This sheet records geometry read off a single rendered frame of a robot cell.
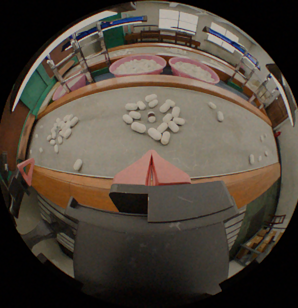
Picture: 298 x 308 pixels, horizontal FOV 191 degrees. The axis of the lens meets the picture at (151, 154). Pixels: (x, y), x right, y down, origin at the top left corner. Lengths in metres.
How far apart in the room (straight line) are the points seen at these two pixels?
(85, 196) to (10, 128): 0.73
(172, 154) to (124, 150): 0.12
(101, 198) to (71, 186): 0.10
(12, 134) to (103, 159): 0.74
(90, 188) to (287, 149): 4.65
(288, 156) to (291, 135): 0.74
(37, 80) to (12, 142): 0.46
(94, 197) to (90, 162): 0.09
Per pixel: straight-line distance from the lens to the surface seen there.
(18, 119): 0.85
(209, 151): 0.29
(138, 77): 0.39
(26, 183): 0.32
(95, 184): 0.25
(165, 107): 0.28
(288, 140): 4.54
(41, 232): 0.53
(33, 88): 0.94
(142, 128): 0.24
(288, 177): 4.51
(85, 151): 0.30
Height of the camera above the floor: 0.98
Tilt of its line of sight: 77 degrees down
